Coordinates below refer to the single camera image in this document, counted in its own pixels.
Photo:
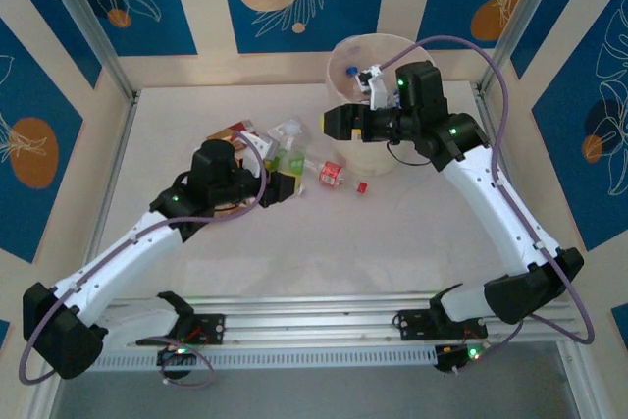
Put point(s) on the small black controller board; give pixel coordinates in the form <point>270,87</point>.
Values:
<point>176,355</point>
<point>461,356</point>

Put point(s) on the red gold label bottle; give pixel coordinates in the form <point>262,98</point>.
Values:
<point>225,134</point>

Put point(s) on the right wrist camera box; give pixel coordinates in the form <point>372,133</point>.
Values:
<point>378,90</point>

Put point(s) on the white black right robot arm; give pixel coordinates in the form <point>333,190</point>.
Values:
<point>500,213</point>

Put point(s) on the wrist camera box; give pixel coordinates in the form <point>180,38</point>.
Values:
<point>260,144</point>
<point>378,90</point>

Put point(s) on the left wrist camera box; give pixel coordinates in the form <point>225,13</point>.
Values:
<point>260,144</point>

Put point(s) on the aluminium frame leg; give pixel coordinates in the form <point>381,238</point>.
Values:
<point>41,404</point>
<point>581,384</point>

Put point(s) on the clear bottle white label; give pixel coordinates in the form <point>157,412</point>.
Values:
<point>277,133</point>

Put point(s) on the clear bottle green label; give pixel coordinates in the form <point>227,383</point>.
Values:
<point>297,159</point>

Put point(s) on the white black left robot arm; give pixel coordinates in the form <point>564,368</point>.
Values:
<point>113,262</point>

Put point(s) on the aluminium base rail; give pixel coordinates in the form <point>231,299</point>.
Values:
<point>319,321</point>

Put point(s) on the clear bottle red label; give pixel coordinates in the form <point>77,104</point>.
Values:
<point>331,172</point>

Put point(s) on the white bin with plastic liner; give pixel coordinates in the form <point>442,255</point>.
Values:
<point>373,159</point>

